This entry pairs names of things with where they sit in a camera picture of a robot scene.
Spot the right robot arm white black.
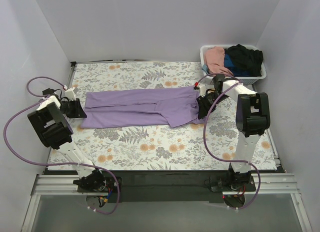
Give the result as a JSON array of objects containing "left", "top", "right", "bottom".
[{"left": 194, "top": 74, "right": 271, "bottom": 192}]

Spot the pink t shirt in basket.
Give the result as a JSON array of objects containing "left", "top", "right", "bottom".
[{"left": 204, "top": 46, "right": 233, "bottom": 76}]

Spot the black t shirt in basket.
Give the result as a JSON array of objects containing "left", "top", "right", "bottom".
[{"left": 224, "top": 44, "right": 264, "bottom": 77}]

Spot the floral patterned table cloth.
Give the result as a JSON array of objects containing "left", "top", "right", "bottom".
[{"left": 46, "top": 61, "right": 281, "bottom": 171}]

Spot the purple t shirt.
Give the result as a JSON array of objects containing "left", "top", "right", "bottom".
[{"left": 81, "top": 87, "right": 204, "bottom": 129}]

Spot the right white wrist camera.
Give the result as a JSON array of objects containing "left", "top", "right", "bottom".
[{"left": 193, "top": 82, "right": 207, "bottom": 97}]

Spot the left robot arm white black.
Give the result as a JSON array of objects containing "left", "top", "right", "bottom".
[{"left": 27, "top": 88, "right": 107, "bottom": 192}]

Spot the aluminium frame rail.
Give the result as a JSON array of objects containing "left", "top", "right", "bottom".
[{"left": 21, "top": 173, "right": 312, "bottom": 231}]

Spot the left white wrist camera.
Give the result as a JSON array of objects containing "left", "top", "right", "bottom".
[{"left": 64, "top": 87, "right": 78, "bottom": 101}]

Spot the blue t shirt in basket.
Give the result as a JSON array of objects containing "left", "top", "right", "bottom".
[{"left": 224, "top": 54, "right": 250, "bottom": 77}]

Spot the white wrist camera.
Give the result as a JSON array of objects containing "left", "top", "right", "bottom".
[
  {"left": 64, "top": 87, "right": 78, "bottom": 101},
  {"left": 193, "top": 82, "right": 207, "bottom": 97}
]

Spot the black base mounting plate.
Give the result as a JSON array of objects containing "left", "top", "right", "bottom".
[{"left": 73, "top": 170, "right": 258, "bottom": 203}]

